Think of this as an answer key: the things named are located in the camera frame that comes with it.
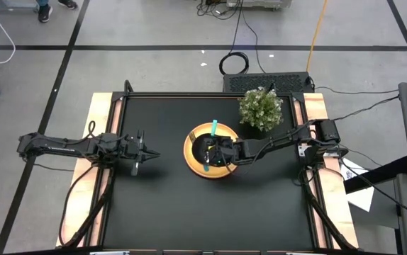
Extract coiled black cable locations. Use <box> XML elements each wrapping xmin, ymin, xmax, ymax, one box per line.
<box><xmin>218</xmin><ymin>0</ymin><xmax>250</xmax><ymax>77</ymax></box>

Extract white paper sheet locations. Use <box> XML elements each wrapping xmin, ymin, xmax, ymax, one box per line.
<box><xmin>339</xmin><ymin>158</ymin><xmax>376</xmax><ymax>213</ymax></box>

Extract black perforated computer tower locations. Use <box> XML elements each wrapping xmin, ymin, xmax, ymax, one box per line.
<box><xmin>222</xmin><ymin>71</ymin><xmax>315</xmax><ymax>95</ymax></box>

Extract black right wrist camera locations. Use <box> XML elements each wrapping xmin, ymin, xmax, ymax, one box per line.
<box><xmin>220</xmin><ymin>140</ymin><xmax>235</xmax><ymax>157</ymax></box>

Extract black right cable conduit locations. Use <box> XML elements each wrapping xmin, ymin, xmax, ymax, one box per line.
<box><xmin>296</xmin><ymin>169</ymin><xmax>359</xmax><ymax>251</ymax></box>

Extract black beam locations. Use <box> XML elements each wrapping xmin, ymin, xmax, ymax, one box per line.
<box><xmin>342</xmin><ymin>155</ymin><xmax>407</xmax><ymax>195</ymax></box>

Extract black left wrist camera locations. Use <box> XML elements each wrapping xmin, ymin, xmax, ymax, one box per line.
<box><xmin>124</xmin><ymin>141</ymin><xmax>139</xmax><ymax>157</ymax></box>

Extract spoon with green handle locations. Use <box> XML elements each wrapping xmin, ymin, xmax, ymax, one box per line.
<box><xmin>208</xmin><ymin>118</ymin><xmax>219</xmax><ymax>138</ymax></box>

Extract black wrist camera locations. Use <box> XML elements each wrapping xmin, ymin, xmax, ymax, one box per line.
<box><xmin>220</xmin><ymin>140</ymin><xmax>235</xmax><ymax>157</ymax></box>
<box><xmin>124</xmin><ymin>141</ymin><xmax>139</xmax><ymax>157</ymax></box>

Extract small green potted plant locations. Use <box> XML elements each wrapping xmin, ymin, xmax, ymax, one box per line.
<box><xmin>237</xmin><ymin>86</ymin><xmax>284</xmax><ymax>132</ymax></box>

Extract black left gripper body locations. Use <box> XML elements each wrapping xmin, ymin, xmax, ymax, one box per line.
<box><xmin>117</xmin><ymin>129</ymin><xmax>150</xmax><ymax>177</ymax></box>

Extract thin black floor cable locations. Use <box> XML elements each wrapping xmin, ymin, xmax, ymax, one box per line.
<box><xmin>309</xmin><ymin>76</ymin><xmax>400</xmax><ymax>96</ymax></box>
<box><xmin>328</xmin><ymin>94</ymin><xmax>400</xmax><ymax>123</ymax></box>
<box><xmin>21</xmin><ymin>157</ymin><xmax>76</xmax><ymax>174</ymax></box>

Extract yellow cable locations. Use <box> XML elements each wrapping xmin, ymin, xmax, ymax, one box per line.
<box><xmin>305</xmin><ymin>0</ymin><xmax>330</xmax><ymax>74</ymax></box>

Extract black left cable conduit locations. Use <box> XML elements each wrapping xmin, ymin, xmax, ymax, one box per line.
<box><xmin>57</xmin><ymin>164</ymin><xmax>115</xmax><ymax>248</ymax></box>

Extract yellow round plate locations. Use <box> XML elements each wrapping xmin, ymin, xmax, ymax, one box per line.
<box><xmin>182</xmin><ymin>121</ymin><xmax>242</xmax><ymax>179</ymax></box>

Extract grey metal equipment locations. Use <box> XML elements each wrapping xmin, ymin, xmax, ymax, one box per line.
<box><xmin>225</xmin><ymin>0</ymin><xmax>293</xmax><ymax>11</ymax></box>

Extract person's feet in sneakers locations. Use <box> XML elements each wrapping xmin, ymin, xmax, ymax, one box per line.
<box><xmin>37</xmin><ymin>0</ymin><xmax>79</xmax><ymax>24</ymax></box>

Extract fork with teal handle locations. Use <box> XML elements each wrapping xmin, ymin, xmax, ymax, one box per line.
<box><xmin>188</xmin><ymin>130</ymin><xmax>211</xmax><ymax>173</ymax></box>

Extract black cable conduit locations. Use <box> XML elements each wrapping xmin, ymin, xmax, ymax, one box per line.
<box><xmin>57</xmin><ymin>164</ymin><xmax>115</xmax><ymax>248</ymax></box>
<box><xmin>296</xmin><ymin>169</ymin><xmax>359</xmax><ymax>251</ymax></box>

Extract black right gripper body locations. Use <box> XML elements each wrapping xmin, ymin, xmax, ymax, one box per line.
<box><xmin>208</xmin><ymin>135</ymin><xmax>242</xmax><ymax>168</ymax></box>

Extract light wooden side board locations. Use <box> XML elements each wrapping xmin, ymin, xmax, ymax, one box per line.
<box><xmin>293</xmin><ymin>92</ymin><xmax>360</xmax><ymax>249</ymax></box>
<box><xmin>55</xmin><ymin>92</ymin><xmax>123</xmax><ymax>248</ymax></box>

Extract tangled black cables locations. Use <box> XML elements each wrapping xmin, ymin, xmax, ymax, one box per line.
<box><xmin>196</xmin><ymin>0</ymin><xmax>242</xmax><ymax>21</ymax></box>

